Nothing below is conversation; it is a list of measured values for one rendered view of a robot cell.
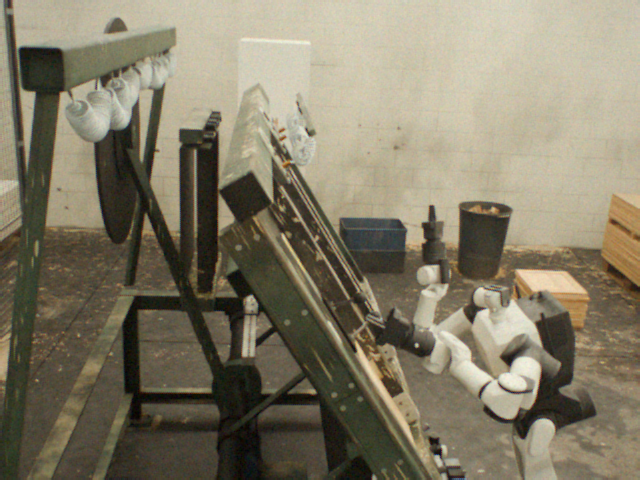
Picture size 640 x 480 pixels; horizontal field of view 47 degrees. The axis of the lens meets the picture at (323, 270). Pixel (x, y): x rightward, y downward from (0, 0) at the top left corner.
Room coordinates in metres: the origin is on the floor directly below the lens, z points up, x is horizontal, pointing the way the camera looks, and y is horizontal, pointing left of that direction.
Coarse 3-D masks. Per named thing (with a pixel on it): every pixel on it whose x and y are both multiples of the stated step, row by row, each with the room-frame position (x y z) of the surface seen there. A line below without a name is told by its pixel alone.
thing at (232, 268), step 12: (228, 264) 1.86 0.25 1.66; (228, 276) 1.81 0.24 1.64; (240, 276) 1.84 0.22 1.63; (240, 288) 1.84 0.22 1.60; (264, 312) 1.86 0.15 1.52; (288, 348) 1.87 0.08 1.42; (312, 384) 1.88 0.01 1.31; (336, 420) 1.88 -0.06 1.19; (348, 444) 1.89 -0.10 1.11; (348, 456) 1.83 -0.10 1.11; (360, 468) 1.87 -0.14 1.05
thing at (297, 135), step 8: (296, 96) 3.25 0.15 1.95; (304, 104) 2.91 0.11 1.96; (304, 112) 2.70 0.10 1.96; (288, 120) 3.02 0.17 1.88; (296, 120) 2.89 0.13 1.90; (288, 128) 2.96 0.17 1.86; (296, 128) 2.78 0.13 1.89; (312, 128) 2.30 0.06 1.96; (288, 136) 2.79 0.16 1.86; (296, 136) 2.57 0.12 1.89; (304, 136) 2.58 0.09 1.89; (312, 136) 2.29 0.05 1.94; (296, 144) 2.56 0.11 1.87; (296, 152) 2.36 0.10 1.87; (304, 152) 2.34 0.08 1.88; (296, 160) 2.36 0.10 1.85
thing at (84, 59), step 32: (128, 32) 2.69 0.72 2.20; (160, 32) 3.28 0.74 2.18; (32, 64) 1.74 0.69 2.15; (64, 64) 1.69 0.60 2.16; (96, 64) 2.01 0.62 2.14; (128, 64) 2.51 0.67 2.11; (160, 96) 3.82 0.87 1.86; (32, 128) 1.72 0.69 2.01; (32, 160) 1.71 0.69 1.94; (128, 160) 2.66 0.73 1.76; (32, 192) 1.70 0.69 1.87; (32, 224) 1.69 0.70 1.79; (160, 224) 2.67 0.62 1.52; (32, 256) 1.70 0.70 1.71; (128, 256) 3.81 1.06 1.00; (32, 288) 1.70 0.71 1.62; (32, 320) 1.71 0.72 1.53; (192, 320) 2.69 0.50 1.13; (224, 384) 2.69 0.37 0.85; (288, 384) 2.58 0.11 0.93; (256, 416) 2.57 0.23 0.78; (0, 448) 1.70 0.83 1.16
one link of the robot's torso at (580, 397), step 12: (552, 396) 2.31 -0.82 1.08; (564, 396) 2.31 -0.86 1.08; (576, 396) 2.35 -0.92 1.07; (588, 396) 2.34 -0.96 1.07; (552, 408) 2.30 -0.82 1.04; (564, 408) 2.31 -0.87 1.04; (576, 408) 2.31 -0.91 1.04; (588, 408) 2.32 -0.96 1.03; (564, 420) 2.32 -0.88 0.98; (576, 420) 2.33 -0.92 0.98
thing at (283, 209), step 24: (312, 144) 2.38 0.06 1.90; (288, 216) 2.35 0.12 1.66; (288, 240) 2.35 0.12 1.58; (312, 240) 2.36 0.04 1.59; (312, 264) 2.36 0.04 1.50; (336, 288) 2.36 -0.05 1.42; (336, 312) 2.36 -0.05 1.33; (360, 336) 2.37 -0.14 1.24; (384, 360) 2.38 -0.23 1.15; (384, 384) 2.38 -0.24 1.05; (408, 408) 2.39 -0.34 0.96
